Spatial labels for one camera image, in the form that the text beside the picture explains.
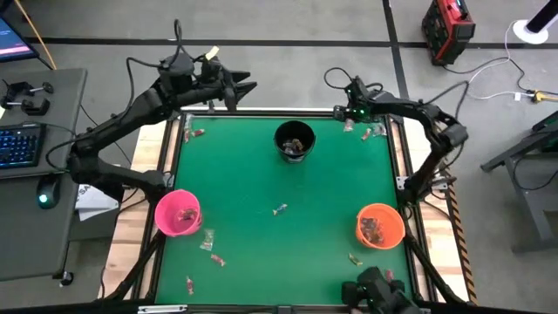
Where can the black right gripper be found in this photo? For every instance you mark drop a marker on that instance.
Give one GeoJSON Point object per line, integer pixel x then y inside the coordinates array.
{"type": "Point", "coordinates": [362, 100]}

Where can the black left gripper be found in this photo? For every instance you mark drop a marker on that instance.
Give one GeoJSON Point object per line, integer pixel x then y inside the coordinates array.
{"type": "Point", "coordinates": [211, 76]}

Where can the teal clear candy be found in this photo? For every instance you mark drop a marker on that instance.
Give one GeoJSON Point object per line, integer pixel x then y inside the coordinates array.
{"type": "Point", "coordinates": [379, 130]}

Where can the black bucket with face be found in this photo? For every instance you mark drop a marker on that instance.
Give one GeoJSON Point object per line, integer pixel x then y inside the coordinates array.
{"type": "Point", "coordinates": [281, 131]}

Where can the brown orange candy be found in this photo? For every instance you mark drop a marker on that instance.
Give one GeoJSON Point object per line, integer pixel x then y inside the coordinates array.
{"type": "Point", "coordinates": [297, 145]}

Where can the silver candy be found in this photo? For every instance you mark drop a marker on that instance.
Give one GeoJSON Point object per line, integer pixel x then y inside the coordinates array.
{"type": "Point", "coordinates": [287, 147]}

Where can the dark brown candy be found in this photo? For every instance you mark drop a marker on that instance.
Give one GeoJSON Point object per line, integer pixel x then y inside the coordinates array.
{"type": "Point", "coordinates": [369, 224]}

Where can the orange halloween bucket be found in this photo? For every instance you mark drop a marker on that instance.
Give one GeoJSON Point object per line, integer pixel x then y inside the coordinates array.
{"type": "Point", "coordinates": [392, 227]}

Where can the candy wrappers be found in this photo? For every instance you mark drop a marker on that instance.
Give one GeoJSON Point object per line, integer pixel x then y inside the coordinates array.
{"type": "Point", "coordinates": [280, 209]}

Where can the red brown candy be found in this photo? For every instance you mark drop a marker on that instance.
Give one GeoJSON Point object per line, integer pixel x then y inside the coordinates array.
{"type": "Point", "coordinates": [374, 237]}

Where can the pink halloween bucket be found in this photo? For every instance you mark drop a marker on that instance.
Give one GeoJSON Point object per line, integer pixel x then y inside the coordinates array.
{"type": "Point", "coordinates": [168, 213]}

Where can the green clear candy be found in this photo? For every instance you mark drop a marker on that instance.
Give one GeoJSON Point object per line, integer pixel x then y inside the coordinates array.
{"type": "Point", "coordinates": [207, 240]}

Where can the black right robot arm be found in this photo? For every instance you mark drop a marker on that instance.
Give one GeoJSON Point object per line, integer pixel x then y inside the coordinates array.
{"type": "Point", "coordinates": [410, 104]}

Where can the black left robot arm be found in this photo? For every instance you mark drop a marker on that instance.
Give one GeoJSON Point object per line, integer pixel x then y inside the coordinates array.
{"type": "Point", "coordinates": [131, 109]}

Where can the pale yellow tag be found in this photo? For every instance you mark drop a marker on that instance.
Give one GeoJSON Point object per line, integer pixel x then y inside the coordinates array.
{"type": "Point", "coordinates": [212, 52]}

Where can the white mounting plate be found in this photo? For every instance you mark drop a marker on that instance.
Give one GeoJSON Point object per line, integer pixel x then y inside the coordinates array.
{"type": "Point", "coordinates": [401, 183]}

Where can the red black power box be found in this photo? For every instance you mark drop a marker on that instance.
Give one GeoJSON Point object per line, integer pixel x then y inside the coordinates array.
{"type": "Point", "coordinates": [449, 30]}

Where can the yellow black hazard strip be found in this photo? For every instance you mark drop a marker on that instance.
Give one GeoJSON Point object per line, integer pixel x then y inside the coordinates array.
{"type": "Point", "coordinates": [457, 227]}

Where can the white round stand base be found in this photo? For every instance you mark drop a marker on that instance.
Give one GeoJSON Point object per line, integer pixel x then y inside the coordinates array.
{"type": "Point", "coordinates": [523, 34]}

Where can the grey desk top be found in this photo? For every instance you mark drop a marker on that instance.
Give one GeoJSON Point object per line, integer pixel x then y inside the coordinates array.
{"type": "Point", "coordinates": [65, 109]}
{"type": "Point", "coordinates": [26, 244]}

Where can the green table mat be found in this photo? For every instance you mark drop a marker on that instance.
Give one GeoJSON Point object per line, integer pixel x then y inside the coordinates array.
{"type": "Point", "coordinates": [261, 261]}

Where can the white paper sheet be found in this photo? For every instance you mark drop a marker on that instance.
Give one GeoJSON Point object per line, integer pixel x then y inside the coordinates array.
{"type": "Point", "coordinates": [96, 207]}

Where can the black device green edge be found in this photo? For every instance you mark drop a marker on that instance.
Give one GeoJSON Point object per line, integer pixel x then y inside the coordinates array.
{"type": "Point", "coordinates": [550, 139]}

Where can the floor stand pole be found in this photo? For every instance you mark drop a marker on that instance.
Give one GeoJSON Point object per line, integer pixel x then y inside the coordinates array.
{"type": "Point", "coordinates": [542, 17]}

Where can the dark metal stand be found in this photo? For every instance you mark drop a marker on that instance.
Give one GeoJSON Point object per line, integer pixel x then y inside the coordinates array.
{"type": "Point", "coordinates": [536, 209]}

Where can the black screw clamp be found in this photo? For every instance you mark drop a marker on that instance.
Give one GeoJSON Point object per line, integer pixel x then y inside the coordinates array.
{"type": "Point", "coordinates": [15, 87]}
{"type": "Point", "coordinates": [35, 107]}

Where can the yellow wooden stick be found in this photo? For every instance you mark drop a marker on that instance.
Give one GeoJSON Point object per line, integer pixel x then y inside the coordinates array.
{"type": "Point", "coordinates": [35, 33]}

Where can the black computer mouse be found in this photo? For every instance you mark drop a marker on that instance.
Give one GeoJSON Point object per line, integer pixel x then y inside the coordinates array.
{"type": "Point", "coordinates": [48, 189]}

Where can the backlit black keyboard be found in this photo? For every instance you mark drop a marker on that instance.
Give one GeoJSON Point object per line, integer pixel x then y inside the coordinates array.
{"type": "Point", "coordinates": [19, 146]}

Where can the computer monitor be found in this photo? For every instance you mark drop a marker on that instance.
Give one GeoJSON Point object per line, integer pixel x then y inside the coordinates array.
{"type": "Point", "coordinates": [13, 41]}

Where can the black desk caster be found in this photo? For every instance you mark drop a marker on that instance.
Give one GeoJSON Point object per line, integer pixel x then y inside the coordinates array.
{"type": "Point", "coordinates": [66, 279]}

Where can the black aluminium table frame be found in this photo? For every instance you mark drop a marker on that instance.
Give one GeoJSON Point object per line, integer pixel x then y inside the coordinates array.
{"type": "Point", "coordinates": [283, 113]}

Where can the silver metal bracket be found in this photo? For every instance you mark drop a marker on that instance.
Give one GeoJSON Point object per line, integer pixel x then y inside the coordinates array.
{"type": "Point", "coordinates": [161, 309]}

